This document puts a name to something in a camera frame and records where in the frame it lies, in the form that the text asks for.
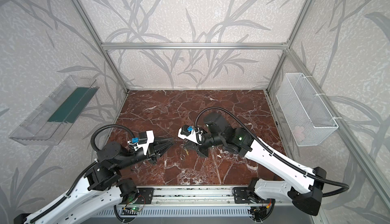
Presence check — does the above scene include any white wire mesh basket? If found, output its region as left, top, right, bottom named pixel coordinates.
left=276, top=73, right=338, bottom=146

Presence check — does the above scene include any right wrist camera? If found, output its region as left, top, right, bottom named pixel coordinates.
left=178, top=125, right=203, bottom=145

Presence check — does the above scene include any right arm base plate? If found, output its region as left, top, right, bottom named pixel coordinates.
left=232, top=187, right=252, bottom=204

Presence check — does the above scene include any green felt pad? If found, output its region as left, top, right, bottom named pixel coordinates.
left=47, top=87, right=99, bottom=123

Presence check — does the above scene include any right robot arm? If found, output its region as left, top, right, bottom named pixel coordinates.
left=178, top=112, right=327, bottom=216

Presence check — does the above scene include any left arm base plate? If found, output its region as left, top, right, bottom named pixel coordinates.
left=130, top=187, right=154, bottom=205

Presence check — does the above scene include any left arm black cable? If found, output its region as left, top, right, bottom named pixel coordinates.
left=28, top=124, right=136, bottom=224

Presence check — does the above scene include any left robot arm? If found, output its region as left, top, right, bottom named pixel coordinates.
left=14, top=137, right=174, bottom=224

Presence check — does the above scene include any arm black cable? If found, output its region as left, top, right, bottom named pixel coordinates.
left=194, top=106, right=350, bottom=198
left=28, top=124, right=136, bottom=224

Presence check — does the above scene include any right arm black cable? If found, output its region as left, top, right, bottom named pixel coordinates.
left=194, top=106, right=350, bottom=198

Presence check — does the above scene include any small circuit board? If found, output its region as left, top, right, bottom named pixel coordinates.
left=122, top=207, right=143, bottom=215

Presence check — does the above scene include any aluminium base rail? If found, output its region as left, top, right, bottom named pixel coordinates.
left=63, top=185, right=317, bottom=208

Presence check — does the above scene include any clear plastic wall bin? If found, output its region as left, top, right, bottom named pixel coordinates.
left=9, top=75, right=99, bottom=146

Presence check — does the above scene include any pink object in basket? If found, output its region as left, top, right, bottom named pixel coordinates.
left=292, top=126, right=305, bottom=140

